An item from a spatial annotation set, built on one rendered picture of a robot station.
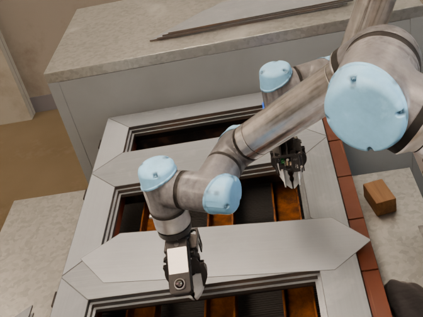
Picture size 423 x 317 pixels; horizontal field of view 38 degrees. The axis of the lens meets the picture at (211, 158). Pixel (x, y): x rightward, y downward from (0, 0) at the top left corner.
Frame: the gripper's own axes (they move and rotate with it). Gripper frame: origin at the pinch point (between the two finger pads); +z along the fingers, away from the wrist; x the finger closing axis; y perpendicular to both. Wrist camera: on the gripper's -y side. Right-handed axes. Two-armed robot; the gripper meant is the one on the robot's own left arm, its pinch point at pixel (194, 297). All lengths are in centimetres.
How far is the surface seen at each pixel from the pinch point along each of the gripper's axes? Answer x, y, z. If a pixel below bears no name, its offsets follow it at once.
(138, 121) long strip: 25, 90, 6
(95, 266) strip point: 28.2, 20.2, 5.7
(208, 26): -4, 110, -16
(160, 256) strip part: 11.0, 20.4, 5.7
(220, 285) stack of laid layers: -4.5, 9.1, 6.8
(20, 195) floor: 128, 176, 91
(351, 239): -36.8, 17.1, 5.7
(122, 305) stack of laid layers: 19.9, 7.9, 8.1
